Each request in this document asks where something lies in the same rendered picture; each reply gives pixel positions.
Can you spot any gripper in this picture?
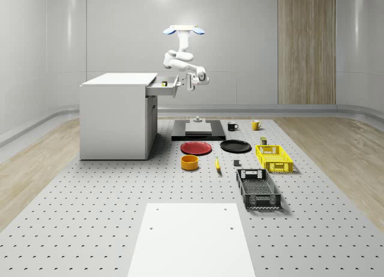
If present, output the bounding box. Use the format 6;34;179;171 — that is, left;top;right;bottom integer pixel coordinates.
181;73;196;92

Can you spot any white drawer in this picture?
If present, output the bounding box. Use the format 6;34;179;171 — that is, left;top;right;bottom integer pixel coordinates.
145;75;183;99

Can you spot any red plate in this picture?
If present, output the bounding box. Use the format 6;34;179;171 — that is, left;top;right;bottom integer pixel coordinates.
180;141;214;156

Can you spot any black plate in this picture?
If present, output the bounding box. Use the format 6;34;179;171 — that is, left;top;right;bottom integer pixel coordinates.
219;139;253;154

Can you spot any yellow bowl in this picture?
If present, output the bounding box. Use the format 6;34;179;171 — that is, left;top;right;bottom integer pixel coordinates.
180;154;200;171

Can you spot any white cabinet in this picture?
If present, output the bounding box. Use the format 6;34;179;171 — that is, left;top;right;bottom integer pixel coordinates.
79;72;158;161

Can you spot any yellow basket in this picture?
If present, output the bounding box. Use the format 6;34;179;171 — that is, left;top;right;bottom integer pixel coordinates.
255;144;295;173

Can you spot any dark grey basket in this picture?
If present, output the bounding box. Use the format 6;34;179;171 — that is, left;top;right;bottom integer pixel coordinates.
235;168;283;210

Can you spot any white board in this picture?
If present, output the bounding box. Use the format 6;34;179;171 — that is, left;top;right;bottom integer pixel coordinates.
127;202;257;277

